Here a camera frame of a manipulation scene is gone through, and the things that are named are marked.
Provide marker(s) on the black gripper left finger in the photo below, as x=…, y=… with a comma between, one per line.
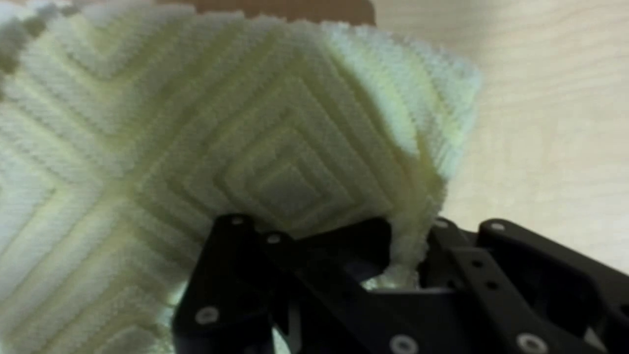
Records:
x=253, y=287

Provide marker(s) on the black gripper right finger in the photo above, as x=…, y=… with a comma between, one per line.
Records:
x=508, y=289

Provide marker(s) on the yellow towel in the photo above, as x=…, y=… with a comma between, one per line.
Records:
x=127, y=128

